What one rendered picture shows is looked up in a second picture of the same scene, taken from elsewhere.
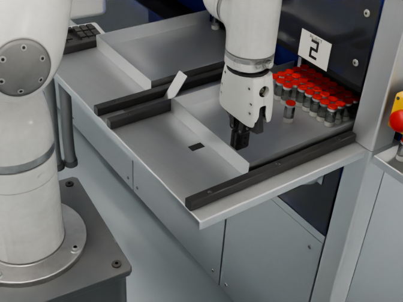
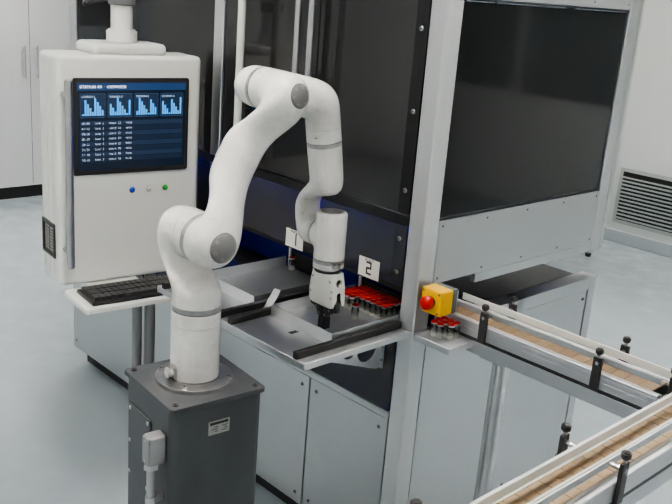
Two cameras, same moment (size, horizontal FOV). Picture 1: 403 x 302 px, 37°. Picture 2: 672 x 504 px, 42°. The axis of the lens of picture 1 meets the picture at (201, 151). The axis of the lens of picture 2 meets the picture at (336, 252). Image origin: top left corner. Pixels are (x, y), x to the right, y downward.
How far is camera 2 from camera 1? 1.34 m
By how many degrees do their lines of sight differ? 20
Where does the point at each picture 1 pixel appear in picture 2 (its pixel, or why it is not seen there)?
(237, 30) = (321, 244)
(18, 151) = (208, 301)
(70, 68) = not seen: hidden behind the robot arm
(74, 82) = not seen: hidden behind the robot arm
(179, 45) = (266, 279)
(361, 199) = (410, 372)
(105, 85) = not seen: hidden behind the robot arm
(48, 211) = (216, 346)
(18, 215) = (201, 345)
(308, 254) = (377, 433)
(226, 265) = (308, 479)
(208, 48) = (289, 281)
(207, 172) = (303, 343)
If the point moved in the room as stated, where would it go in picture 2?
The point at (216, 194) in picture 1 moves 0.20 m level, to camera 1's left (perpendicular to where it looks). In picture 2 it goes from (312, 350) to (235, 348)
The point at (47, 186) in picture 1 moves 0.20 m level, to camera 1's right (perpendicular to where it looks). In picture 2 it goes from (217, 329) to (300, 331)
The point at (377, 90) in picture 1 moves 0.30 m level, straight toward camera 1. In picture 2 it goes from (411, 287) to (396, 324)
